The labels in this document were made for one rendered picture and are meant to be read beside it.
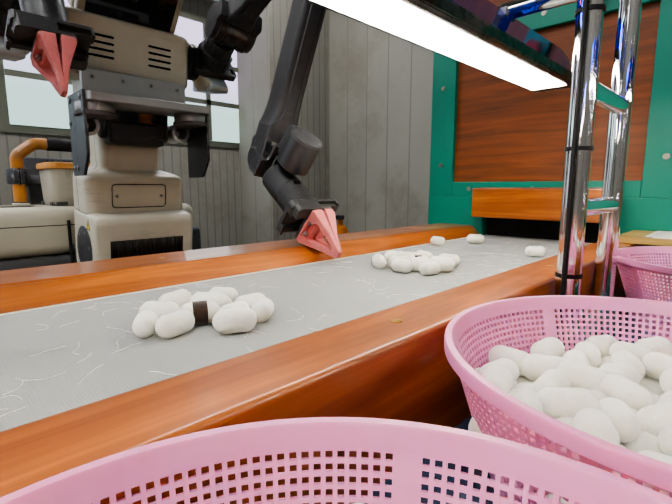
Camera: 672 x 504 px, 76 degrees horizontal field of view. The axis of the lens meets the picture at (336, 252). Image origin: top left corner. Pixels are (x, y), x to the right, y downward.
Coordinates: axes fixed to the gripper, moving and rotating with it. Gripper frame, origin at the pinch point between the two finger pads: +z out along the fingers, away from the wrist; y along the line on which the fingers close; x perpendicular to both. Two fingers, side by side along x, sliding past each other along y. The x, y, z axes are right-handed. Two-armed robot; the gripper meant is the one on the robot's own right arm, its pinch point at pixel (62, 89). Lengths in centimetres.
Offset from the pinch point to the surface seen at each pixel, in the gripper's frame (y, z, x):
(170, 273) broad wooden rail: 5.5, 30.2, -5.8
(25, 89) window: 45, -162, 215
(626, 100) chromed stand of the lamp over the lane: 45, 29, -50
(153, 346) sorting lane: -5.0, 40.5, -23.0
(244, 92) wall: 199, -175, 197
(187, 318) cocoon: -1.9, 39.0, -23.2
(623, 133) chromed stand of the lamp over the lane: 46, 32, -49
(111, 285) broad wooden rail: -1.6, 30.6, -6.0
